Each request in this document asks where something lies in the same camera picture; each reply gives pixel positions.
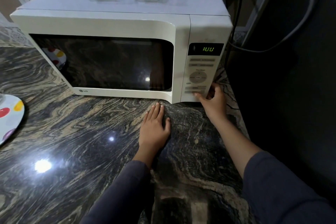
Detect black cable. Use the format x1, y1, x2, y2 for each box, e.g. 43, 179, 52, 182
224, 0, 246, 69

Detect person's left hand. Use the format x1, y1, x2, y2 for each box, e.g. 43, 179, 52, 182
138, 102, 172, 159

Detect person's right hand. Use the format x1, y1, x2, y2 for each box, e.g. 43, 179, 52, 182
194, 82, 228, 125

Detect grey power cable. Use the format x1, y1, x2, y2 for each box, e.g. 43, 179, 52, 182
228, 0, 316, 54

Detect person's right forearm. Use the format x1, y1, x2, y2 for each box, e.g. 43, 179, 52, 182
214, 116, 336, 224

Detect white microwave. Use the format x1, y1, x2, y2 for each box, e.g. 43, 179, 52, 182
10, 0, 233, 104

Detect person's left forearm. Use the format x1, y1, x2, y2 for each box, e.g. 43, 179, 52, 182
80, 150, 157, 224

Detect polka dot plate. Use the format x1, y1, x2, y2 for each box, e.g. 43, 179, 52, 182
0, 94, 26, 147

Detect silver refrigerator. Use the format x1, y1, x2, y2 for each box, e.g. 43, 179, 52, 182
226, 0, 336, 207

